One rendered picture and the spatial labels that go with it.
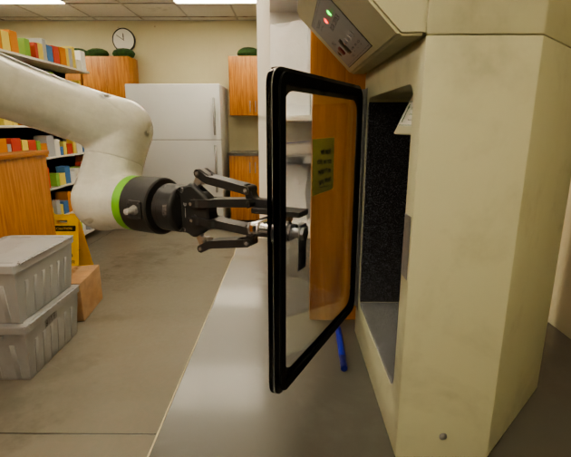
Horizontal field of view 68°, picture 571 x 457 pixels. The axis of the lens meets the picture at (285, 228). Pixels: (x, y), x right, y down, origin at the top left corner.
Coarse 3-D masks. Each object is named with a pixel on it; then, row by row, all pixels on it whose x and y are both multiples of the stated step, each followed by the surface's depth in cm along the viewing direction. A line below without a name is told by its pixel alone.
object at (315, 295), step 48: (288, 96) 48; (288, 144) 49; (336, 144) 62; (288, 192) 50; (336, 192) 65; (288, 240) 52; (336, 240) 67; (288, 288) 53; (336, 288) 70; (288, 336) 55
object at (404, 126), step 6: (408, 108) 54; (402, 114) 56; (408, 114) 53; (402, 120) 54; (408, 120) 53; (402, 126) 54; (408, 126) 52; (396, 132) 55; (402, 132) 53; (408, 132) 52
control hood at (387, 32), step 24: (312, 0) 54; (336, 0) 46; (360, 0) 41; (384, 0) 39; (408, 0) 39; (360, 24) 46; (384, 24) 40; (408, 24) 39; (384, 48) 47; (360, 72) 68
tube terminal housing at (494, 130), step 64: (448, 0) 39; (512, 0) 39; (384, 64) 57; (448, 64) 40; (512, 64) 40; (448, 128) 41; (512, 128) 41; (448, 192) 43; (512, 192) 43; (448, 256) 45; (512, 256) 45; (448, 320) 46; (512, 320) 48; (384, 384) 56; (448, 384) 48; (512, 384) 53; (448, 448) 50
